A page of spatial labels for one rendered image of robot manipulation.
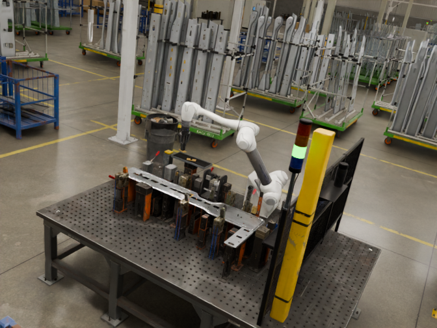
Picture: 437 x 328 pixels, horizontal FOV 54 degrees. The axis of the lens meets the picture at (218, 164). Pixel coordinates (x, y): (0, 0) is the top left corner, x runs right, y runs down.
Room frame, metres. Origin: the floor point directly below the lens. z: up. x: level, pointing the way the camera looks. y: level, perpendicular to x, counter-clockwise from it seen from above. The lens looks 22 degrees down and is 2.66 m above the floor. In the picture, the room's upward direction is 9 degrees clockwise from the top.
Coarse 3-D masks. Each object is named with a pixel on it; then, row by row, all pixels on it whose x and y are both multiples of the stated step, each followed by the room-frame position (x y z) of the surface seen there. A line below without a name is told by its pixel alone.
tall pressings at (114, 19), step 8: (104, 0) 13.46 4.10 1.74; (112, 0) 13.66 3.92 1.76; (120, 0) 13.18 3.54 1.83; (104, 8) 13.43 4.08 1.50; (112, 8) 13.24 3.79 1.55; (120, 8) 13.48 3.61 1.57; (104, 16) 13.41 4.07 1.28; (112, 16) 13.23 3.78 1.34; (104, 24) 13.41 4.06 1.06; (112, 24) 13.22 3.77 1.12; (112, 32) 13.21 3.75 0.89; (120, 32) 13.65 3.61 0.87; (112, 40) 13.78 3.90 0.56; (120, 40) 13.61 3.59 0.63; (104, 48) 13.33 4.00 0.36; (112, 48) 13.40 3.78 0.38; (120, 48) 13.22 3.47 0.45
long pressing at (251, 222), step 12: (132, 168) 3.59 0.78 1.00; (144, 180) 3.38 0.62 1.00; (156, 180) 3.41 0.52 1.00; (168, 192) 3.23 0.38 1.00; (192, 192) 3.30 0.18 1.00; (192, 204) 3.09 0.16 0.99; (204, 204) 3.11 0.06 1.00; (216, 204) 3.14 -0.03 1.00; (216, 216) 2.96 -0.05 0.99; (228, 216) 2.98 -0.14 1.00; (240, 216) 3.01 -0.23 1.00; (252, 216) 3.04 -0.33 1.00; (252, 228) 2.84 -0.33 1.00
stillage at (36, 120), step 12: (48, 72) 6.94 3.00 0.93; (0, 84) 7.18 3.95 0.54; (12, 84) 7.37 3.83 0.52; (0, 96) 6.69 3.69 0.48; (12, 96) 6.23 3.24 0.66; (0, 108) 6.72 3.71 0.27; (12, 108) 7.11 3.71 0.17; (24, 108) 6.47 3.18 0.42; (36, 108) 6.82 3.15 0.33; (0, 120) 6.36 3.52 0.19; (12, 120) 6.50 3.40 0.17; (24, 120) 6.58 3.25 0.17; (36, 120) 6.67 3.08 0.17; (48, 120) 6.69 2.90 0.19
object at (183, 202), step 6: (180, 204) 3.00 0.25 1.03; (186, 204) 3.02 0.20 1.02; (180, 210) 3.00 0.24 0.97; (186, 210) 3.03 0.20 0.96; (180, 216) 3.00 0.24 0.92; (186, 216) 3.05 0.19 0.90; (180, 222) 3.00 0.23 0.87; (180, 228) 3.00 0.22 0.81; (180, 234) 2.99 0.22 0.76; (180, 240) 2.99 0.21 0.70
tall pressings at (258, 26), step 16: (256, 16) 11.15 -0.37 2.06; (256, 32) 11.11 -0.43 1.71; (272, 32) 11.18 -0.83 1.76; (288, 32) 11.20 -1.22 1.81; (256, 48) 11.04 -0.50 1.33; (272, 48) 11.12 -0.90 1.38; (288, 48) 11.18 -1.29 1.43; (240, 64) 11.16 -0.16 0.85; (256, 64) 11.15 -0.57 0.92; (240, 80) 11.09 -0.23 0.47; (256, 80) 11.18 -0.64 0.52; (272, 80) 11.01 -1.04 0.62; (288, 80) 10.76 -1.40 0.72
